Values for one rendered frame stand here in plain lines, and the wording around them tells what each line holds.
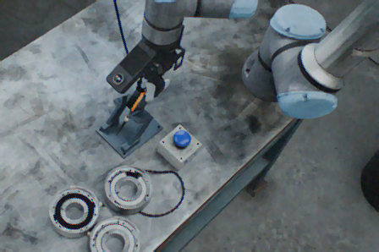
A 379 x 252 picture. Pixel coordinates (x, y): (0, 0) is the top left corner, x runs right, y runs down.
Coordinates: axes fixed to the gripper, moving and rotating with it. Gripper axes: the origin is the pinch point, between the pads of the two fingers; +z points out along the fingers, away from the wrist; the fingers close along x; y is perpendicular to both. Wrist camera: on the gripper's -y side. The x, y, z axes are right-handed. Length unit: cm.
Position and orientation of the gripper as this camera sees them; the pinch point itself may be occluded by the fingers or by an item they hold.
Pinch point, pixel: (141, 95)
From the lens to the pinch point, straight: 121.5
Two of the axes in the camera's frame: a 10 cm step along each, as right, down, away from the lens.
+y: 7.3, -5.5, 4.2
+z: -0.9, 5.2, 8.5
